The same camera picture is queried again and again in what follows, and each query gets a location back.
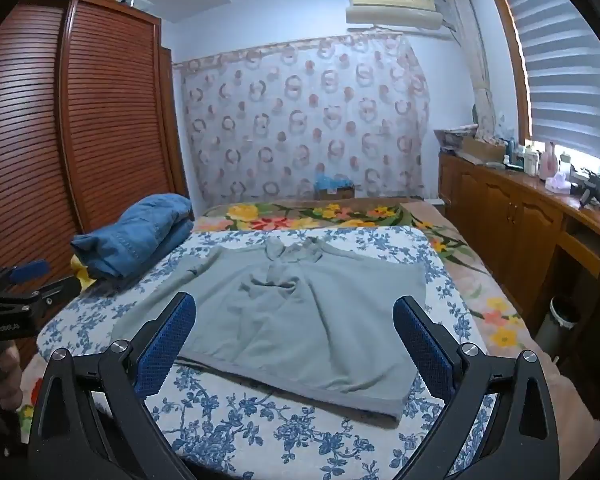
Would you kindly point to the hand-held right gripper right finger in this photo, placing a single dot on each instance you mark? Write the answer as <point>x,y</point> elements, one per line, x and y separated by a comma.
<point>422,332</point>

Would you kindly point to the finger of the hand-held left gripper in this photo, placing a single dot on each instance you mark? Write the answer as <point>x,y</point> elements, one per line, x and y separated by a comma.
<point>55,290</point>
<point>30,269</point>

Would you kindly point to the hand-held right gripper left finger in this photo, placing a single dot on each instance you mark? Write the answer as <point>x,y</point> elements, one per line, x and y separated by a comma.
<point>167,340</point>

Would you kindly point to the grey pants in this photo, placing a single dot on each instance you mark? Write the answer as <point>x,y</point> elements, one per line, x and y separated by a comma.
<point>290,330</point>

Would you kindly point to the person's left hand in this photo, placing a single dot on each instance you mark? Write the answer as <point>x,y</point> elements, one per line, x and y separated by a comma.
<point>7,375</point>

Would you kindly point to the yellow plush toy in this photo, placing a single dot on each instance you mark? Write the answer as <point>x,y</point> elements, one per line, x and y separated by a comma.
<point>82,272</point>

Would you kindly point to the flowered blanket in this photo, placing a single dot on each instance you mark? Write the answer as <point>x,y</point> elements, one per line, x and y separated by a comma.
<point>480,290</point>

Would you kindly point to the folded blue jeans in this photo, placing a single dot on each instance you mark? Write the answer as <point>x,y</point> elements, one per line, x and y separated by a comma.
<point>140,230</point>

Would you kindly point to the blue floral cloth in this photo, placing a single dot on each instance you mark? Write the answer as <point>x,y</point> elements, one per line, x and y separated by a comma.
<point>260,435</point>

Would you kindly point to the grey trash bin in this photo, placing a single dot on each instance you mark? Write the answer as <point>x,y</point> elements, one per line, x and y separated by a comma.
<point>555,325</point>

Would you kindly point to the wooden cabinet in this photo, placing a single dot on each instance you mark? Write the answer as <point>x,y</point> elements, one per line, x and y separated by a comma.
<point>500,215</point>

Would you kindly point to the wooden louvred wardrobe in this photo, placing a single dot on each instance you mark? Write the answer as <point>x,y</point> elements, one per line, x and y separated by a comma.
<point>80,110</point>

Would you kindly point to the blue plastic bag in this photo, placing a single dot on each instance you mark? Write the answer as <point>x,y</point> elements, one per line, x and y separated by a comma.
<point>332,181</point>

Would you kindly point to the open cardboard box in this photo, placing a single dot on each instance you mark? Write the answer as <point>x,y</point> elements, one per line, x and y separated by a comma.
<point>482,149</point>

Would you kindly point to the printed flat box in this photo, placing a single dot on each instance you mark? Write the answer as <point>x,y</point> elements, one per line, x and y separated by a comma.
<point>452,137</point>

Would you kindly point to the teal bottle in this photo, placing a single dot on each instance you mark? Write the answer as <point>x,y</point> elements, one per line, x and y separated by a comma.
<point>509,152</point>

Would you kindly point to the white bottle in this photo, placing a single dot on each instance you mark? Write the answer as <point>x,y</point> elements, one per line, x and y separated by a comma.
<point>530,162</point>

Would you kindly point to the pink bottle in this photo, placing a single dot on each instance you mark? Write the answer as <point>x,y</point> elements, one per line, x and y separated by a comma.
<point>547,165</point>

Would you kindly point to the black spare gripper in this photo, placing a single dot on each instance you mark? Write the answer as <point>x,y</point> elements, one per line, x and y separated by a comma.
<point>592,190</point>

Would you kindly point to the circle-patterned curtain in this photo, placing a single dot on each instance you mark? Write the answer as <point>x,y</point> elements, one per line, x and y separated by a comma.
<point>305,110</point>

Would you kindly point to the beige tied curtain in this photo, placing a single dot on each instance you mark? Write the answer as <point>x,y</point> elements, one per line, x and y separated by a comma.
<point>480,85</point>

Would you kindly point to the striped window blind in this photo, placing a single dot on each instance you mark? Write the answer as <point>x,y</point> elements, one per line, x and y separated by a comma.
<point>570,75</point>

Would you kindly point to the white air conditioner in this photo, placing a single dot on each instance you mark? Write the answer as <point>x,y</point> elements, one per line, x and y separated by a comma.
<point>395,10</point>

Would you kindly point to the wooden window frame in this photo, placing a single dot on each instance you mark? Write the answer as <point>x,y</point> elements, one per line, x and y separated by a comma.
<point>510,35</point>

